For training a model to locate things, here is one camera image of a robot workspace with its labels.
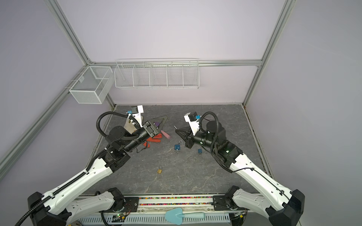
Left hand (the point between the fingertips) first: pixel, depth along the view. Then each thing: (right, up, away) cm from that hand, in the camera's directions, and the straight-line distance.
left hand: (167, 120), depth 59 cm
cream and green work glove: (-36, -5, +48) cm, 60 cm away
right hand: (+4, -5, +5) cm, 8 cm away
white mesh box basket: (-59, +24, +41) cm, 76 cm away
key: (+2, -22, +34) cm, 40 cm away
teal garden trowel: (+3, -49, +12) cm, 50 cm away
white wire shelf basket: (-10, +32, +42) cm, 54 cm away
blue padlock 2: (+17, -21, +35) cm, 44 cm away
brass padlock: (-8, -32, +27) cm, 43 cm away
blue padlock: (+2, -18, +36) cm, 40 cm away
